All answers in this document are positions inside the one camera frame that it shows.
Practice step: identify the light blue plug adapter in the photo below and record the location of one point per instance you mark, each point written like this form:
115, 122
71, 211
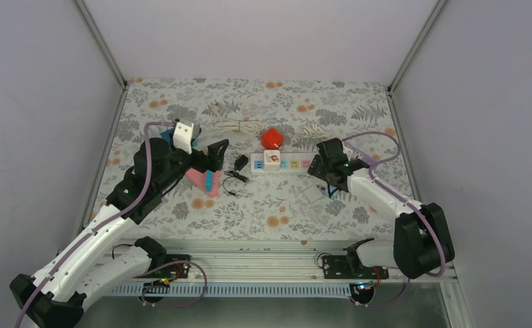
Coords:
209, 180

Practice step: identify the aluminium rail frame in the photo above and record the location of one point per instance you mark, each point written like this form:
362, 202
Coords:
249, 269

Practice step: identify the white multicolour power strip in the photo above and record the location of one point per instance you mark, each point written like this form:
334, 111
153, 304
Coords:
292, 163

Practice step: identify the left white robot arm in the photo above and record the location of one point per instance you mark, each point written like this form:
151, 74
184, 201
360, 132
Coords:
58, 294

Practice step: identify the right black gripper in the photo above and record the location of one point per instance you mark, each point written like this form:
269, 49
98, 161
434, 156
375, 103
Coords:
317, 169

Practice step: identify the purple power strip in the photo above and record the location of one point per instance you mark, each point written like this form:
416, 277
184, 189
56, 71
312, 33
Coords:
353, 153

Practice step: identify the white cube adapter with tiger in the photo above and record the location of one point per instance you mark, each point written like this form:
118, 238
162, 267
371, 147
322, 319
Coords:
271, 160

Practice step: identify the pale blue small charger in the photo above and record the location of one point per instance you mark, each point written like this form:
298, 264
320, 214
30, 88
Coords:
331, 191

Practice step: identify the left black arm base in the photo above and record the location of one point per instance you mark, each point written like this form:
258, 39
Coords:
162, 274

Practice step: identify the dark blue cube socket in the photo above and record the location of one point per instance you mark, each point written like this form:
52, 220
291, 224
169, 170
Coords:
167, 135

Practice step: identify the floral table cloth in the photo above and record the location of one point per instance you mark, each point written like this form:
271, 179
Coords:
270, 207

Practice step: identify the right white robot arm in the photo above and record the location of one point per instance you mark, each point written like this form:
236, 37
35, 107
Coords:
421, 243

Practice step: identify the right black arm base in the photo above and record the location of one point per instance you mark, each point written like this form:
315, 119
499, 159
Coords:
340, 267

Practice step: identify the red cube socket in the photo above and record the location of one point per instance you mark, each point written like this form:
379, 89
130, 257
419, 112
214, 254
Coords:
272, 139

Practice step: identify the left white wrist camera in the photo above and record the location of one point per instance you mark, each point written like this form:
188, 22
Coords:
183, 135

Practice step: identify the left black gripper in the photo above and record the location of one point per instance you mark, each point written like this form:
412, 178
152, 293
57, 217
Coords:
213, 162

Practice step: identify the white charger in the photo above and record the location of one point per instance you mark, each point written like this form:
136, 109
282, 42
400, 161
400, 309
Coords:
313, 194

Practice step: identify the black power adapter with cable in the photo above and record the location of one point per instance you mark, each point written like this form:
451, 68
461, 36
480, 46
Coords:
240, 163

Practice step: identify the pink triangular power strip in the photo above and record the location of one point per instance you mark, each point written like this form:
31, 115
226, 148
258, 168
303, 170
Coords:
198, 179

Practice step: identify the teal power strip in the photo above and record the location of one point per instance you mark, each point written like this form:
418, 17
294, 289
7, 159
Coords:
197, 145

